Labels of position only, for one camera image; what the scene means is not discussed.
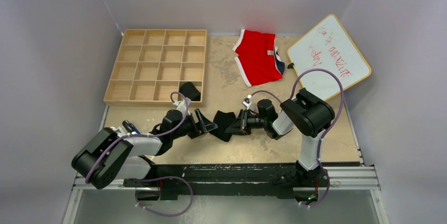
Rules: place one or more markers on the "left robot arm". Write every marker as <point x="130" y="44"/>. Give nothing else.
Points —
<point x="113" y="154"/>

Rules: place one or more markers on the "red white blue underwear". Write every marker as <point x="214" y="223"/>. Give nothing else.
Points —
<point x="257" y="58"/>

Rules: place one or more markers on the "plain black underwear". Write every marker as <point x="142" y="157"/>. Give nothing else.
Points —
<point x="223" y="120"/>

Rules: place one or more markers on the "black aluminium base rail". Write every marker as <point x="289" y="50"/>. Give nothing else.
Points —
<point x="280" y="180"/>

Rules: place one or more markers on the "wooden compartment tray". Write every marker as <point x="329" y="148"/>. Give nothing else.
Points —
<point x="153" y="64"/>

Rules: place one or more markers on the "white board with wooden frame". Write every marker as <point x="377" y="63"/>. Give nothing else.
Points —
<point x="328" y="46"/>

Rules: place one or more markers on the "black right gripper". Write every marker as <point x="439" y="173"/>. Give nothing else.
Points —
<point x="240" y="126"/>

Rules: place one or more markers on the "black striped underwear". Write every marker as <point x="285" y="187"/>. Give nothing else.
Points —
<point x="190" y="91"/>

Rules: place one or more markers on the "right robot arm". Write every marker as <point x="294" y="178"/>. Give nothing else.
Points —
<point x="306" y="112"/>

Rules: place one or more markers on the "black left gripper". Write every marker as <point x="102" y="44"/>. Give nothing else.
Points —
<point x="205" y="125"/>

